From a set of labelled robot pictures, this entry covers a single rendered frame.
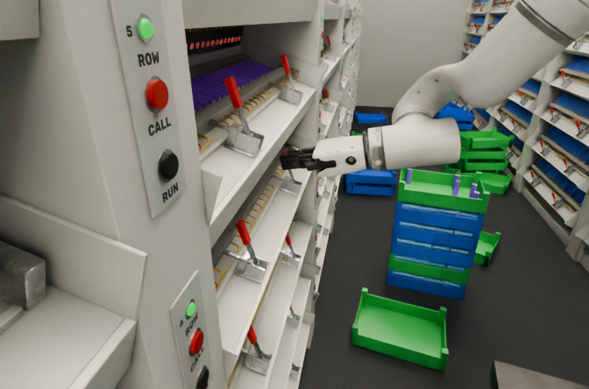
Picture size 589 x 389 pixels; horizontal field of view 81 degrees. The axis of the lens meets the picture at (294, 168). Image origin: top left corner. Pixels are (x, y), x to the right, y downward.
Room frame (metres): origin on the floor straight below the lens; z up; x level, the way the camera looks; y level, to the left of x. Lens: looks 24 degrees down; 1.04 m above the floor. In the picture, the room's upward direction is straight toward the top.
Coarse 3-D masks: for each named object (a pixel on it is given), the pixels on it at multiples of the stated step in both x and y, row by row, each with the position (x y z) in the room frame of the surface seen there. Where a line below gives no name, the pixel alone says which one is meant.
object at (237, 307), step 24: (288, 144) 0.84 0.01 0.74; (312, 144) 0.83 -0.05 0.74; (264, 192) 0.62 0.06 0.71; (264, 216) 0.54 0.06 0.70; (288, 216) 0.56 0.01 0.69; (240, 240) 0.46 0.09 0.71; (264, 240) 0.48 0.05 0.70; (240, 288) 0.37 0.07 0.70; (264, 288) 0.38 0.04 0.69; (240, 312) 0.33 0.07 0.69; (240, 336) 0.30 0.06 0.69
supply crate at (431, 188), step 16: (416, 176) 1.31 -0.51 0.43; (432, 176) 1.29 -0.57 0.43; (448, 176) 1.27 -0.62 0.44; (464, 176) 1.25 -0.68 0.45; (480, 176) 1.22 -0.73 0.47; (400, 192) 1.14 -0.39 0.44; (416, 192) 1.12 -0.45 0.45; (432, 192) 1.21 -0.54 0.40; (448, 192) 1.21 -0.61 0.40; (464, 192) 1.21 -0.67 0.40; (480, 192) 1.16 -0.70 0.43; (448, 208) 1.09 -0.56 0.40; (464, 208) 1.07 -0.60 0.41; (480, 208) 1.06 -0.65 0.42
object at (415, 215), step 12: (396, 204) 1.15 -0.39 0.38; (396, 216) 1.14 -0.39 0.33; (408, 216) 1.13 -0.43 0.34; (420, 216) 1.12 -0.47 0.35; (432, 216) 1.10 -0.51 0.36; (444, 216) 1.09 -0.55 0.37; (456, 216) 1.08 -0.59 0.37; (480, 216) 1.05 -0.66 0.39; (456, 228) 1.08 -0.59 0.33; (468, 228) 1.06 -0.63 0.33; (480, 228) 1.05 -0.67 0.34
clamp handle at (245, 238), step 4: (240, 220) 0.41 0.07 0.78; (236, 224) 0.40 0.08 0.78; (240, 224) 0.40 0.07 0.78; (244, 224) 0.40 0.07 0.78; (240, 228) 0.40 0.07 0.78; (244, 228) 0.40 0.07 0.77; (240, 232) 0.40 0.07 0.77; (244, 232) 0.40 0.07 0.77; (240, 236) 0.40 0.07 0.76; (244, 236) 0.40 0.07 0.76; (248, 236) 0.40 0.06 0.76; (244, 240) 0.40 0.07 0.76; (248, 240) 0.40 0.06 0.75; (244, 244) 0.40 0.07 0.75; (248, 244) 0.40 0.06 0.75; (248, 248) 0.40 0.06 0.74; (252, 248) 0.40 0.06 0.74; (252, 252) 0.40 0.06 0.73; (252, 256) 0.40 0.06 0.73; (248, 260) 0.40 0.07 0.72; (252, 260) 0.39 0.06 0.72; (256, 260) 0.40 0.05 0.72; (252, 264) 0.40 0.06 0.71; (256, 264) 0.40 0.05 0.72
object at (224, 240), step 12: (276, 156) 0.75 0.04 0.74; (276, 168) 0.72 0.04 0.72; (264, 180) 0.63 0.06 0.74; (252, 192) 0.57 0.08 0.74; (252, 204) 0.54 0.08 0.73; (264, 204) 0.57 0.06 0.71; (240, 216) 0.49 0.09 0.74; (252, 216) 0.52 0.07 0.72; (228, 228) 0.45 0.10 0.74; (228, 240) 0.43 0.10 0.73; (216, 252) 0.39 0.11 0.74; (216, 264) 0.39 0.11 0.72; (216, 288) 0.35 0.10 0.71
